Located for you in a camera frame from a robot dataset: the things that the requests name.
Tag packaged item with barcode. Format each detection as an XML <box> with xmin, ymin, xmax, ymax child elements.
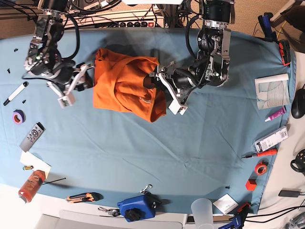
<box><xmin>253</xmin><ymin>125</ymin><xmax>289</xmax><ymax>153</ymax></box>

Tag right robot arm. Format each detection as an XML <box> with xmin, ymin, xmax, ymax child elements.
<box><xmin>22</xmin><ymin>0</ymin><xmax>94</xmax><ymax>108</ymax></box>

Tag purple tape roll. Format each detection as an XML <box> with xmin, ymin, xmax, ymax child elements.
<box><xmin>12</xmin><ymin>110</ymin><xmax>26</xmax><ymax>125</ymax></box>

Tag white paper card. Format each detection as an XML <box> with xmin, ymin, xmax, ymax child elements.
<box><xmin>20</xmin><ymin>151</ymin><xmax>51</xmax><ymax>178</ymax></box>

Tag teal table cloth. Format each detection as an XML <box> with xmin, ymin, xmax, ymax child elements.
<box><xmin>0</xmin><ymin>32</ymin><xmax>296</xmax><ymax>213</ymax></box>

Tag red black hand tool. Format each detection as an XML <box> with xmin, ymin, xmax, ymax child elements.
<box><xmin>279</xmin><ymin>39</ymin><xmax>291</xmax><ymax>66</ymax></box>

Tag orange black utility knife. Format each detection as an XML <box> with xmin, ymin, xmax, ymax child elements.
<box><xmin>66</xmin><ymin>192</ymin><xmax>103</xmax><ymax>203</ymax></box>

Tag white small card box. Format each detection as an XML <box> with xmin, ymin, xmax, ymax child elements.
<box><xmin>213</xmin><ymin>194</ymin><xmax>238</xmax><ymax>214</ymax></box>

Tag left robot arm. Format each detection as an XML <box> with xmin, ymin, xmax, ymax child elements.
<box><xmin>143</xmin><ymin>0</ymin><xmax>235</xmax><ymax>115</ymax></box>

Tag red spray can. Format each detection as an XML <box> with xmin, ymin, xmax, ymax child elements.
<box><xmin>18</xmin><ymin>170</ymin><xmax>46</xmax><ymax>203</ymax></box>

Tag red screwdriver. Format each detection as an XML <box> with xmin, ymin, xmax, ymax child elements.
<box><xmin>241</xmin><ymin>148</ymin><xmax>277</xmax><ymax>158</ymax></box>

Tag purple glue tube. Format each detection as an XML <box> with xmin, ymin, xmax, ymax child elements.
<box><xmin>265</xmin><ymin>106</ymin><xmax>286</xmax><ymax>122</ymax></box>

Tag translucent plastic cup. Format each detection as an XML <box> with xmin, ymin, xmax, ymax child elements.
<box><xmin>191</xmin><ymin>198</ymin><xmax>214</xmax><ymax>229</ymax></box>

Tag red cube block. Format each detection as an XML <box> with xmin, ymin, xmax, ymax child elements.
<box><xmin>245</xmin><ymin>179</ymin><xmax>257</xmax><ymax>191</ymax></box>

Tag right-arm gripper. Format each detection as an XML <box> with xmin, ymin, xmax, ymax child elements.
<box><xmin>47</xmin><ymin>64</ymin><xmax>92</xmax><ymax>108</ymax></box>

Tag black computer mouse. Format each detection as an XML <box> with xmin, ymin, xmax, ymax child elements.
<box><xmin>291</xmin><ymin>88</ymin><xmax>305</xmax><ymax>119</ymax></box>

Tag blue clamp tool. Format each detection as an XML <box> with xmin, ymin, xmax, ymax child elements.
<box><xmin>219</xmin><ymin>202</ymin><xmax>251</xmax><ymax>229</ymax></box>

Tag blue black box device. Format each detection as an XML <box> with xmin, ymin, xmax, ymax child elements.
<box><xmin>117</xmin><ymin>192</ymin><xmax>162</xmax><ymax>222</ymax></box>

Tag white power strip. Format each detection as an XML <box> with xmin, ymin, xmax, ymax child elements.
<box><xmin>70</xmin><ymin>8</ymin><xmax>168</xmax><ymax>29</ymax></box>

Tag black zip tie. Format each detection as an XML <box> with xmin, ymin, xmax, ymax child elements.
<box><xmin>42</xmin><ymin>177</ymin><xmax>66</xmax><ymax>185</ymax></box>

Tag orange t-shirt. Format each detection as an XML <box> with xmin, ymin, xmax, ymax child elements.
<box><xmin>93</xmin><ymin>48</ymin><xmax>166</xmax><ymax>123</ymax></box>

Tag red tape roll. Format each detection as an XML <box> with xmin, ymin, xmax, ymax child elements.
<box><xmin>254</xmin><ymin>161</ymin><xmax>268</xmax><ymax>176</ymax></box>

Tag metal keyring clip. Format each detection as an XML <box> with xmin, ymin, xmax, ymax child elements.
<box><xmin>98</xmin><ymin>207</ymin><xmax>121</xmax><ymax>217</ymax></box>

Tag black white marker pen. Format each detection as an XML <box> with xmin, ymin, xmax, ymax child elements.
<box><xmin>3</xmin><ymin>81</ymin><xmax>29</xmax><ymax>106</ymax></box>

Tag black power adapter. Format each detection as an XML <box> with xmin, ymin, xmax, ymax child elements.
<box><xmin>278</xmin><ymin>189</ymin><xmax>301</xmax><ymax>198</ymax></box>

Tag left-arm silver gripper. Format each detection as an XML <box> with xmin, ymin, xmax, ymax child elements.
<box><xmin>143</xmin><ymin>62</ymin><xmax>188</xmax><ymax>115</ymax></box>

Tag grey remote control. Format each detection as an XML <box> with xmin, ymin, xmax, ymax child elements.
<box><xmin>20</xmin><ymin>122</ymin><xmax>45</xmax><ymax>152</ymax></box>

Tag patterned booklet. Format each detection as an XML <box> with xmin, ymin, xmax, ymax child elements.
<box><xmin>254</xmin><ymin>73</ymin><xmax>290</xmax><ymax>110</ymax></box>

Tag silver carabiner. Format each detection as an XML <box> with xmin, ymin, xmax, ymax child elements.
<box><xmin>140</xmin><ymin>184</ymin><xmax>153</xmax><ymax>195</ymax></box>

